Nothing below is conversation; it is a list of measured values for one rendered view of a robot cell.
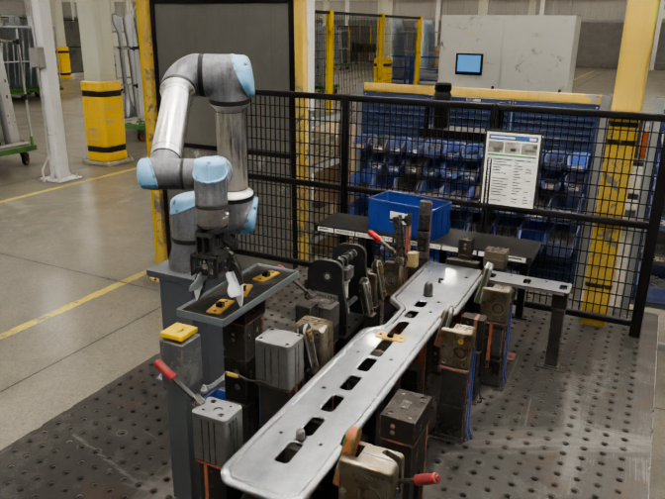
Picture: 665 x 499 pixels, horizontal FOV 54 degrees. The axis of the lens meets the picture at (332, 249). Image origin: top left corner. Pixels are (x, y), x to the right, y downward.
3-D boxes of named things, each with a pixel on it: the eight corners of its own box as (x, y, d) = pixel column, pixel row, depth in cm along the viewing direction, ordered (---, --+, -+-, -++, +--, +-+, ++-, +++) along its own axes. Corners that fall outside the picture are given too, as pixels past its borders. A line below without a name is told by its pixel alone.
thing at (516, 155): (534, 212, 254) (544, 133, 244) (477, 204, 263) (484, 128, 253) (535, 210, 256) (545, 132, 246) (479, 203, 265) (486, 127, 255)
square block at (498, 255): (496, 344, 243) (506, 253, 232) (474, 340, 247) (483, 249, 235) (500, 336, 250) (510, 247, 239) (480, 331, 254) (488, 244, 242)
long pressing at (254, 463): (311, 516, 116) (311, 509, 115) (208, 478, 125) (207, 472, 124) (488, 272, 234) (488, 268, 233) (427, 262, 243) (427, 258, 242)
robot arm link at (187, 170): (187, 153, 161) (180, 162, 150) (233, 153, 161) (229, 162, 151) (189, 184, 163) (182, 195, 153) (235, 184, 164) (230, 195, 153)
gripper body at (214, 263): (189, 278, 151) (186, 229, 147) (207, 266, 159) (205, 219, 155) (220, 282, 149) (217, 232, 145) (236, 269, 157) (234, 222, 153)
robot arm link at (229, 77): (213, 225, 208) (201, 49, 184) (259, 225, 209) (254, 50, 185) (208, 242, 197) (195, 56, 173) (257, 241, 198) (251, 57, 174)
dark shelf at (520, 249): (530, 265, 238) (531, 257, 237) (313, 231, 275) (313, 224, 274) (540, 248, 257) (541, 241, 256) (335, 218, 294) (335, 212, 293)
